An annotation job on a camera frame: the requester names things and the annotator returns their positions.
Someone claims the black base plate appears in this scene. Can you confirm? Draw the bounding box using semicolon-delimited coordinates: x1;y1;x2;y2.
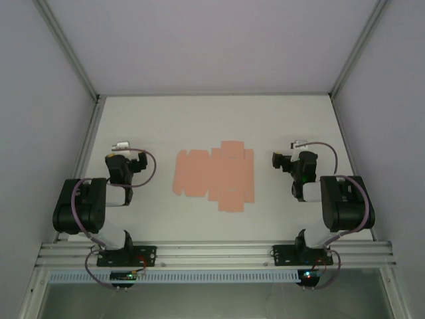
272;244;334;266
96;245;157;267

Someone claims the aluminium frame post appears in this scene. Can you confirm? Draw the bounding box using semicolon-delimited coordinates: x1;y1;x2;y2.
32;0;101;102
327;0;392;100

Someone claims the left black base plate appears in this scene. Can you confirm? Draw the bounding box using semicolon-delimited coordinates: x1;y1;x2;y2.
96;245;157;267

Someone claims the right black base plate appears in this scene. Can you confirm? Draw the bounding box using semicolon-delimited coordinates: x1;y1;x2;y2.
272;244;334;266

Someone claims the slotted grey cable duct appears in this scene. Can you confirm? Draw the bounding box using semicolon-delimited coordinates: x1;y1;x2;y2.
48;269;299;284

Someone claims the aluminium mounting rail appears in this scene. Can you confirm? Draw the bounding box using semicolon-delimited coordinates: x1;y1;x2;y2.
35;241;397;268

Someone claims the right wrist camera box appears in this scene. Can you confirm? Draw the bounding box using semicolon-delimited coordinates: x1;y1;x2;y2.
290;140;309;163

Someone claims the pink paper box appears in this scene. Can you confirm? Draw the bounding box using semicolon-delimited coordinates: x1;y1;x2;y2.
172;140;256;214

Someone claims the aluminium frame leg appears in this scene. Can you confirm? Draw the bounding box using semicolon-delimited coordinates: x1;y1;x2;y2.
18;267;50;319
380;265;410;319

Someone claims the aluminium side rail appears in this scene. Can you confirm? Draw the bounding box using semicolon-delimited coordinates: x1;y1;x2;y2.
52;95;108;244

